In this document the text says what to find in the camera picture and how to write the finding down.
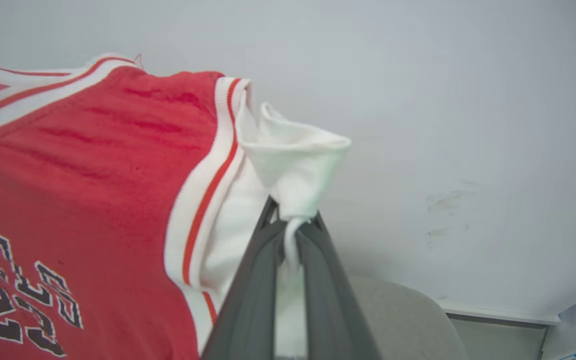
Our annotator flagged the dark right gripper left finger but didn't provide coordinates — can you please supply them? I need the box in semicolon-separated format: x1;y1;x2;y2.
200;196;289;360

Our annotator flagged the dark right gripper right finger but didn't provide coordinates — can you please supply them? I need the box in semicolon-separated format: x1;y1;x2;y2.
295;211;384;360

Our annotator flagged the red basketball jersey number 23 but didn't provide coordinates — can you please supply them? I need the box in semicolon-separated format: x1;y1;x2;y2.
0;52;353;360

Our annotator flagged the white wall baseboard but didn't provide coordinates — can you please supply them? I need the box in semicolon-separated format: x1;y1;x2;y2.
435;299;561;328

